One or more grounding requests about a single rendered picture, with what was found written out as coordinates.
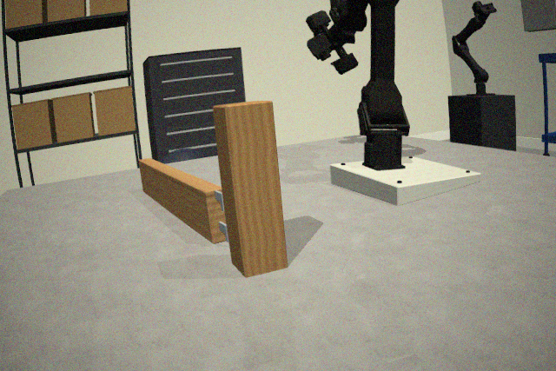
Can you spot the wooden headboard post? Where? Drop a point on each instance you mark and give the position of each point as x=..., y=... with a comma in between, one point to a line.
x=251, y=189

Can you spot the long wooden board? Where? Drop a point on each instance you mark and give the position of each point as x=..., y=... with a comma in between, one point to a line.
x=196, y=202

